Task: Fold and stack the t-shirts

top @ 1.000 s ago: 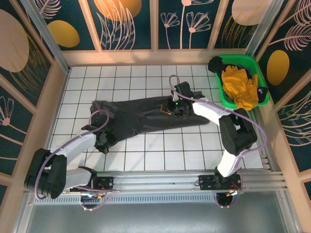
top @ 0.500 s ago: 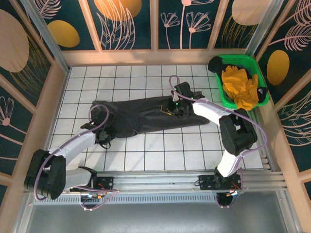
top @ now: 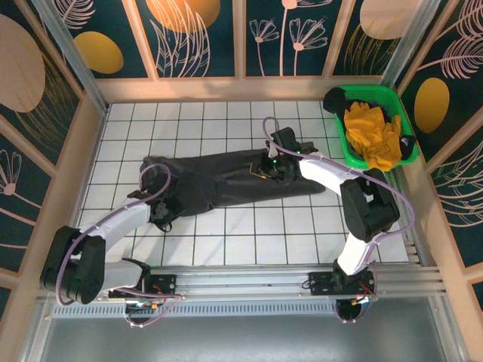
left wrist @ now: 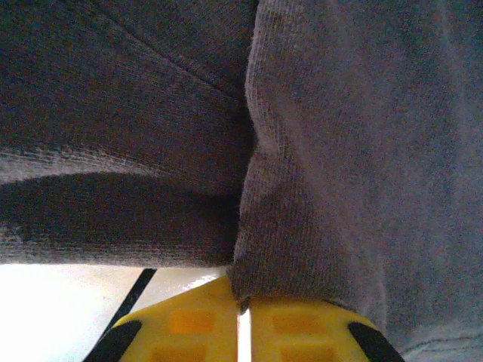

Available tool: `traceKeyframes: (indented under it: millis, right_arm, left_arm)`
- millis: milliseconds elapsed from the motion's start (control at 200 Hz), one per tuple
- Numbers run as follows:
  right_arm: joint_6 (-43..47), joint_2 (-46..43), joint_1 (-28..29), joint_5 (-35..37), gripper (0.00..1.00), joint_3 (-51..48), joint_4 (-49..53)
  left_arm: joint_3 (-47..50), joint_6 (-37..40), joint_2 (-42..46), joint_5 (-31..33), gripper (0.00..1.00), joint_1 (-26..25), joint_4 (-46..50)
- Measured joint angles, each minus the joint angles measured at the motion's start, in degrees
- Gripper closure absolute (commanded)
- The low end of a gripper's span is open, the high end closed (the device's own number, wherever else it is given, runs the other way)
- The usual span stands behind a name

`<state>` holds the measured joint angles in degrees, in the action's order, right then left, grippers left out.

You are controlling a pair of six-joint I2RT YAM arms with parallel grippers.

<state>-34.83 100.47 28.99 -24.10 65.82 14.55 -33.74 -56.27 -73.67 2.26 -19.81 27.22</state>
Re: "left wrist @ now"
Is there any dark gray t-shirt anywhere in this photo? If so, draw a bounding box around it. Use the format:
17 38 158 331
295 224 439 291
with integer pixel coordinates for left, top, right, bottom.
0 0 483 362

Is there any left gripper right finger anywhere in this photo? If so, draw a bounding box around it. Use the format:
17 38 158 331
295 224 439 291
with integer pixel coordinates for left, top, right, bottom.
250 296 405 362

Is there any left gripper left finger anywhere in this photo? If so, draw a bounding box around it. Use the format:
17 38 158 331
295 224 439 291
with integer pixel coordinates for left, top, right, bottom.
83 274 242 362

